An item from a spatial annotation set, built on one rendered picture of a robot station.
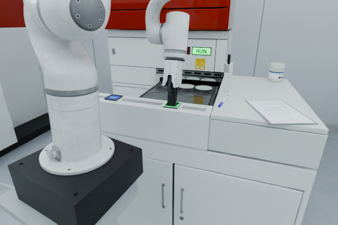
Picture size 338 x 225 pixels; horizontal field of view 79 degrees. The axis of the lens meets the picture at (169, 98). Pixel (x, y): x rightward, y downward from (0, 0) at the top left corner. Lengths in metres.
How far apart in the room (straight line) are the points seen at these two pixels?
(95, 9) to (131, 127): 0.52
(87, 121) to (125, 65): 1.01
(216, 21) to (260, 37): 1.59
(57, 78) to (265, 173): 0.70
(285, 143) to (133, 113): 0.54
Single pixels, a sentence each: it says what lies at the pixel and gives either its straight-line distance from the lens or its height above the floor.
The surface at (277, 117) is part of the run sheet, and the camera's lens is 0.76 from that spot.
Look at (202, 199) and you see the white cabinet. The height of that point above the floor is 0.59.
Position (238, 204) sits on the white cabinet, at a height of 0.61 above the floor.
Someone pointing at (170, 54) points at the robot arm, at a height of 1.16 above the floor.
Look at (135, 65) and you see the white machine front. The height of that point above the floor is 0.99.
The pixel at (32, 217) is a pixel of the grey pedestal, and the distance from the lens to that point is 0.65.
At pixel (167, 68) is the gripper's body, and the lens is 0.72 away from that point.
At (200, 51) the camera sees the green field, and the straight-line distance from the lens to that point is 1.30.
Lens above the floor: 1.26
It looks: 20 degrees down
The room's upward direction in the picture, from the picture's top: straight up
